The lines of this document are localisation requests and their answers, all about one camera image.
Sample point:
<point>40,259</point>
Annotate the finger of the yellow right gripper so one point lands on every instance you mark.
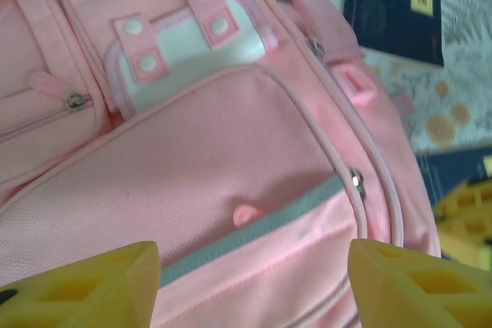
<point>469,220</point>

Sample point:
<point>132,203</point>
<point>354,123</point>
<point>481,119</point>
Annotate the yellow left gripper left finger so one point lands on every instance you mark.
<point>134,266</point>

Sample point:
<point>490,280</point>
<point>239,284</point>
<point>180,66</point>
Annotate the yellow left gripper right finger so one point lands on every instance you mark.
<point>384,289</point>

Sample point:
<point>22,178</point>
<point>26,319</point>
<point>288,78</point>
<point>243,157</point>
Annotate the dark blue book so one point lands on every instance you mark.
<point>442,174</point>
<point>384,17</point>

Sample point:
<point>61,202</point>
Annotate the pink student backpack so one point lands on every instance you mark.
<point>230,132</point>

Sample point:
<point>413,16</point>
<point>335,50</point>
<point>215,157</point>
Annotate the floral tablecloth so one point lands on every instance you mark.
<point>461,74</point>

